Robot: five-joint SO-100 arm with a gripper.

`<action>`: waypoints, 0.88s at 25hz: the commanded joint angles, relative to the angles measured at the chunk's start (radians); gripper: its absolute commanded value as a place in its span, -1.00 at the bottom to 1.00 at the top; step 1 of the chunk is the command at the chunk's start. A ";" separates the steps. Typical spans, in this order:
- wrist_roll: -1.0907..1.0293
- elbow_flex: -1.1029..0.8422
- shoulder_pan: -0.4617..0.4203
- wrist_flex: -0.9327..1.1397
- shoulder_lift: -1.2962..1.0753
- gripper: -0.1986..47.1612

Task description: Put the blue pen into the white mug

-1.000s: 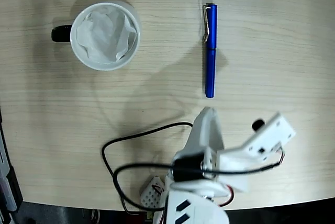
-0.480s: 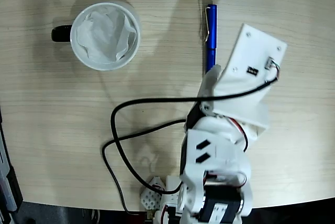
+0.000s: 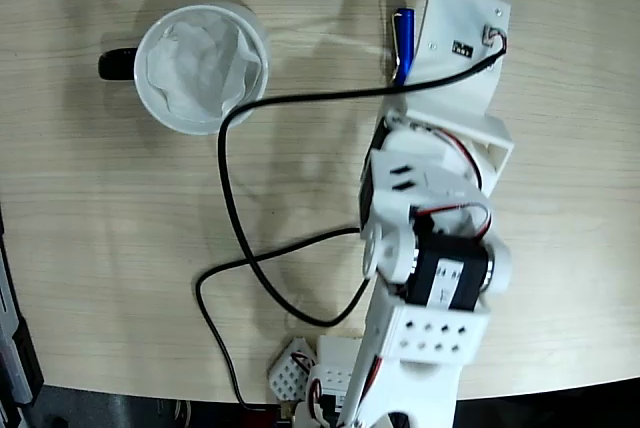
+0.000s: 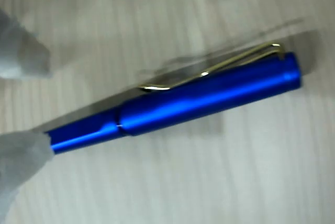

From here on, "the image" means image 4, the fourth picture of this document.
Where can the blue pen with metal clip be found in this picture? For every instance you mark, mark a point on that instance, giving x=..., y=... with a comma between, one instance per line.
x=209, y=95

